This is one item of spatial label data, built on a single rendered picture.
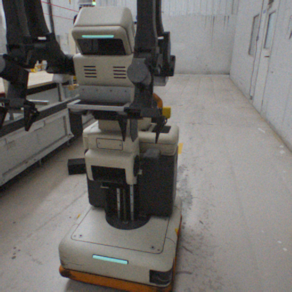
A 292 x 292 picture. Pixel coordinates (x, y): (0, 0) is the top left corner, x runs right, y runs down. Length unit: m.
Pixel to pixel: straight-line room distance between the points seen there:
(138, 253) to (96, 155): 0.55
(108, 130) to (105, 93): 0.18
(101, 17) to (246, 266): 1.56
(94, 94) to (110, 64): 0.14
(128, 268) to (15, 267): 0.77
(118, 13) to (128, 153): 0.56
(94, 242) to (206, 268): 0.70
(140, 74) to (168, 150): 0.74
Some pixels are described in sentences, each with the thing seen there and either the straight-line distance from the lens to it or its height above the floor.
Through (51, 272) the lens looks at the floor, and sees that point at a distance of 1.78.
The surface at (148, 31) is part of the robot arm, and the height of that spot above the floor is 1.29.
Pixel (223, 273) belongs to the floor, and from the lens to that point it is 1.74.
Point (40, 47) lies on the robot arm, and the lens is 1.06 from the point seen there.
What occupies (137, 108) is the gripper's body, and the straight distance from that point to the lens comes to 0.73.
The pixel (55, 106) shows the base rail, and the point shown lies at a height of 0.69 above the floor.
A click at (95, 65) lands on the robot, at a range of 1.07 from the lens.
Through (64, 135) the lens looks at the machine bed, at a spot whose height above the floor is 0.17.
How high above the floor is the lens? 1.25
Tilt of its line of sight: 21 degrees down
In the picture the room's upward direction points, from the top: straight up
